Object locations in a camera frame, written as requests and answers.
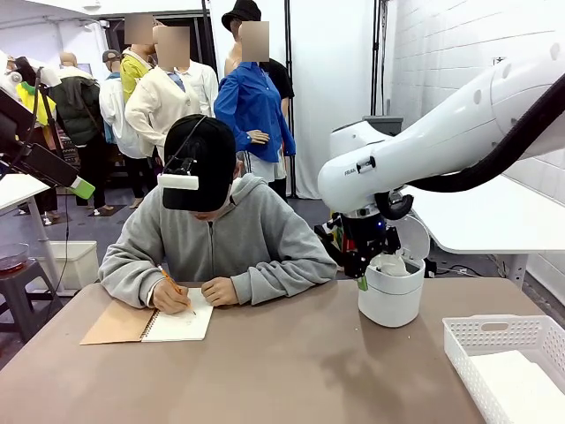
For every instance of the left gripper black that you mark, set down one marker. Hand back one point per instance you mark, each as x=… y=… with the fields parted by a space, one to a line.
x=13 y=123

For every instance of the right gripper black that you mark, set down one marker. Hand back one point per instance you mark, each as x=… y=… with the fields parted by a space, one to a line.
x=364 y=236

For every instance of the orange pencil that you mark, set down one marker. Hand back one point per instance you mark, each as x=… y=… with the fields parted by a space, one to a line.
x=170 y=279

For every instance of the spiral notebook with brown cover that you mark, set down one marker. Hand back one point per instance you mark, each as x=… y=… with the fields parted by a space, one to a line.
x=176 y=327

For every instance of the person's left forearm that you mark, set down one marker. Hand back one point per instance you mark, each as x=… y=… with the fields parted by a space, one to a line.
x=282 y=278

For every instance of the person's right forearm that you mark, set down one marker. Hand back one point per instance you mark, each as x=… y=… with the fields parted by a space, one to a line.
x=123 y=274

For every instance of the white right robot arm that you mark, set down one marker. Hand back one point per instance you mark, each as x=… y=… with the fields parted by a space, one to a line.
x=441 y=128

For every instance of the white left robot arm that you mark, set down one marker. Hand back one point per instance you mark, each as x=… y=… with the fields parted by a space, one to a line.
x=6 y=66

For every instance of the person's left hand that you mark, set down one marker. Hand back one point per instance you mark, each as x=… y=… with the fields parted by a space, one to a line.
x=220 y=291

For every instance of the person's right hand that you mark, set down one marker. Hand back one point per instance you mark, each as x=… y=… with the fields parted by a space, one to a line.
x=170 y=300

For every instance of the red shopping bag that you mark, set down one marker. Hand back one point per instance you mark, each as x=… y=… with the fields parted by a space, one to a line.
x=348 y=245

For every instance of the yellow shopping bag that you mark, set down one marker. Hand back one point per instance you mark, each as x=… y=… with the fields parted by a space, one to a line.
x=338 y=234

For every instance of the white desk with leg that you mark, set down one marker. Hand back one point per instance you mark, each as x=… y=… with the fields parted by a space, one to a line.
x=17 y=190

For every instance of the white lidded trash bin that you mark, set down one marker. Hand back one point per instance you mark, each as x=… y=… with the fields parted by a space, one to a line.
x=388 y=305

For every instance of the dark puffer jacket mannequin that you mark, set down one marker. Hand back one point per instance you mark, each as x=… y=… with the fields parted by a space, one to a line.
x=77 y=110

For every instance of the yellow jacket mannequin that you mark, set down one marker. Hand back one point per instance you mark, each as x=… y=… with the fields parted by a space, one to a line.
x=33 y=99

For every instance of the red glass bowl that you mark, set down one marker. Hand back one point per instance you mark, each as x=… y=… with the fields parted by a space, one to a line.
x=13 y=256

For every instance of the white storage box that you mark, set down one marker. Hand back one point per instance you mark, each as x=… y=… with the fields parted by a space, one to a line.
x=79 y=265

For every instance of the grey stool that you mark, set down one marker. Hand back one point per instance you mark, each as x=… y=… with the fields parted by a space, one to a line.
x=22 y=282

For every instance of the large white table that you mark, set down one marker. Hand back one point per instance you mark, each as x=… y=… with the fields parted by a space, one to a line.
x=485 y=221

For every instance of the yellow shirt mannequin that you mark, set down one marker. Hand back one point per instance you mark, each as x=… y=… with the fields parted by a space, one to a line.
x=132 y=75

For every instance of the cream cardigan mannequin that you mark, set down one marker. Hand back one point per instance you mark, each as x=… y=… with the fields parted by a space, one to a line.
x=159 y=101

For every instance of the white perforated plastic basket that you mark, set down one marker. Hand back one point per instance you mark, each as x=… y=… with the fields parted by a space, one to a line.
x=459 y=349

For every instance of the person in grey hoodie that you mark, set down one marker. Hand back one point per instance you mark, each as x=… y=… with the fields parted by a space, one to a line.
x=247 y=229

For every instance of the grey box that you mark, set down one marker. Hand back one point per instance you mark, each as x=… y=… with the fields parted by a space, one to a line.
x=384 y=123

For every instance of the black cap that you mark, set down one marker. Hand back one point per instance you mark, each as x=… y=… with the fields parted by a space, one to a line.
x=212 y=154

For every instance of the blue shirt mannequin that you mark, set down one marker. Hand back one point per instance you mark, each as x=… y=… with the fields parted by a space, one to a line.
x=251 y=110

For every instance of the white backdrop curtain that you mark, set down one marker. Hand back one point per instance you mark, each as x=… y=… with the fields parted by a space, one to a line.
x=335 y=66

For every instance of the black t-shirt mannequin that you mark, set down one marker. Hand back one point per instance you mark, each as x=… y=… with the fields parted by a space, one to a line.
x=282 y=79

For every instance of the black stand pole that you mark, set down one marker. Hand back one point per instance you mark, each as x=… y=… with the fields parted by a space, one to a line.
x=383 y=53
x=290 y=44

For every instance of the black tripod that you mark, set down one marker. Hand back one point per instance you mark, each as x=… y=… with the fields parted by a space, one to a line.
x=499 y=61

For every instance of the black bucket hat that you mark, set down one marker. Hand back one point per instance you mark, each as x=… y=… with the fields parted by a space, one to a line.
x=240 y=13

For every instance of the white head-mounted camera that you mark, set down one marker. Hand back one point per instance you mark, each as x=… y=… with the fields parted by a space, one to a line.
x=176 y=182

